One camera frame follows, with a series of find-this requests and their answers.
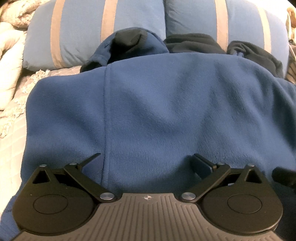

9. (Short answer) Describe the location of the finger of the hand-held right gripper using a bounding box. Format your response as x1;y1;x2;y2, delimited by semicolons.
272;166;296;189

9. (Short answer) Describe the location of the cream crocheted blanket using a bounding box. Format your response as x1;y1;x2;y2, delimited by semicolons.
0;22;26;111

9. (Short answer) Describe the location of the floral patterned cloth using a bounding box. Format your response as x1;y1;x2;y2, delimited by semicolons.
0;0;45;30

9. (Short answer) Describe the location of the white quilted bedspread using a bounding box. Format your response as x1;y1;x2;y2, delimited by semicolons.
0;65;84;217

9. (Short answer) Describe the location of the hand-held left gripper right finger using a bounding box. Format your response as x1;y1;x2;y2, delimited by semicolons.
181;153;264;203

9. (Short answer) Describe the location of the blue pillow with beige stripes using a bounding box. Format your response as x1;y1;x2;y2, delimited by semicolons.
163;0;291;77
23;0;169;70

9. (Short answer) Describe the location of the blue fleece jacket dark lining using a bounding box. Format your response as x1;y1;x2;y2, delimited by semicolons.
0;27;296;241

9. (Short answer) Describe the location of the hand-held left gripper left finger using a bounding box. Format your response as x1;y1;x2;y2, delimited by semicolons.
32;153;117;202

